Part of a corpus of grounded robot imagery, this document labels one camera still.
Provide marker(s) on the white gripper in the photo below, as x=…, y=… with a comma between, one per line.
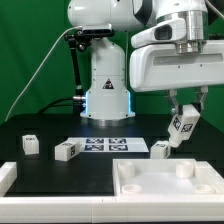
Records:
x=160, y=67

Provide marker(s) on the white square tabletop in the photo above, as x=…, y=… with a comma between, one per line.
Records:
x=165, y=177

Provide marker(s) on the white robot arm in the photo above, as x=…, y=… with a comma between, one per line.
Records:
x=108, y=100

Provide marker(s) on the white marker sheet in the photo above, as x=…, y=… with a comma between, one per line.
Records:
x=111, y=145

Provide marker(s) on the white left fence block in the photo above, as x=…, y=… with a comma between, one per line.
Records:
x=8, y=174

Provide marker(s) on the white front fence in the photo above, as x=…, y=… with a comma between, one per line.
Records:
x=104, y=210

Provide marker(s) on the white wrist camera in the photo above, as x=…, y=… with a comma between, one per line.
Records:
x=168, y=31

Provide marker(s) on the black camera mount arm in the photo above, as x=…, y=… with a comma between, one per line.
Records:
x=76, y=56

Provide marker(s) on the grey mounted camera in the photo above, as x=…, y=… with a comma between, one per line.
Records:
x=97, y=29

